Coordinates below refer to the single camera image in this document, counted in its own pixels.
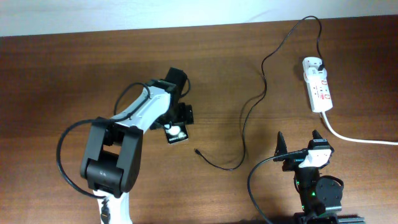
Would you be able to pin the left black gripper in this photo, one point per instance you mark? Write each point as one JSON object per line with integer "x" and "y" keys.
{"x": 188, "y": 116}

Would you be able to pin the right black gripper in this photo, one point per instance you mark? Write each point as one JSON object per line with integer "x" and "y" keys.
{"x": 292, "y": 163}

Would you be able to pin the black smartphone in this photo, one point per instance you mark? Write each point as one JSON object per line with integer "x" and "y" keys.
{"x": 176, "y": 133}

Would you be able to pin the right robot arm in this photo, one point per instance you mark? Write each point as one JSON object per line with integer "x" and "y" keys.
{"x": 320, "y": 195}

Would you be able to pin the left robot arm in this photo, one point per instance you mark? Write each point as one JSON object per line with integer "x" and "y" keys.
{"x": 112, "y": 157}

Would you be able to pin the white USB charger plug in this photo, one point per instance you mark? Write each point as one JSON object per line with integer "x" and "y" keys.
{"x": 312, "y": 75}

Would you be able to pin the white power strip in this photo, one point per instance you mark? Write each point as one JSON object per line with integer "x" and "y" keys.
{"x": 318, "y": 92}

